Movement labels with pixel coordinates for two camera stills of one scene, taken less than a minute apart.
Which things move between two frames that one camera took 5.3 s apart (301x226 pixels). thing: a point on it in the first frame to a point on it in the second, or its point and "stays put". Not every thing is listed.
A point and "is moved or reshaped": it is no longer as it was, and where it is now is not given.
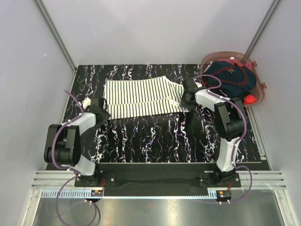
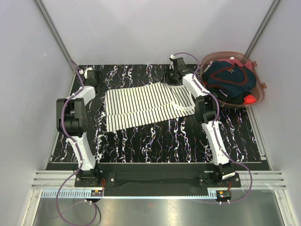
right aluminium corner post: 259,32 stays put
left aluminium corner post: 56,33 stays put
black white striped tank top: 143,97 is moved or reshaped
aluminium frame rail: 58,179 stays put
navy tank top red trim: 237,81 stays put
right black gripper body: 184,96 to 169,76
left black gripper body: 103,111 to 100,83
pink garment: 245,63 stays put
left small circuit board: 98,193 stays put
